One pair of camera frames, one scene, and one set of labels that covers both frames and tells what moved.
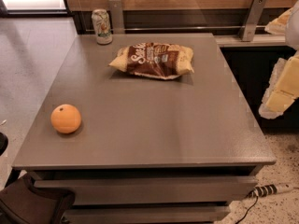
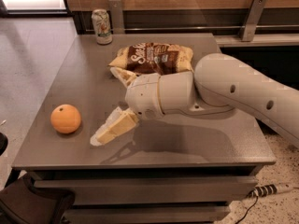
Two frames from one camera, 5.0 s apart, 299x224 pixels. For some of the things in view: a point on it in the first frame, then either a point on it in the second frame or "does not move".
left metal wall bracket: (118, 21) does not move
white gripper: (293, 28) -> (142, 94)
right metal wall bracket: (256, 8) does not move
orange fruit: (65, 119) does not move
